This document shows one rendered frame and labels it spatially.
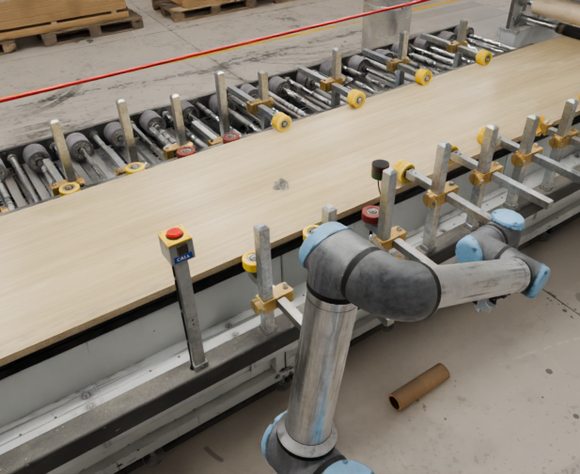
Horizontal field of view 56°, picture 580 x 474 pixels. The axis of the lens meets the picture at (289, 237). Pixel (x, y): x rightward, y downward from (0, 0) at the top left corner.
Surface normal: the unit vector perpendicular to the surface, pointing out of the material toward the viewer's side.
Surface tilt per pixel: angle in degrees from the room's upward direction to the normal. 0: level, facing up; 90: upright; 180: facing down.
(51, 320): 0
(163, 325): 90
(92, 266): 0
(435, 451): 0
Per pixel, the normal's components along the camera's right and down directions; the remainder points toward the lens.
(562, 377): -0.02, -0.79
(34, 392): 0.56, 0.50
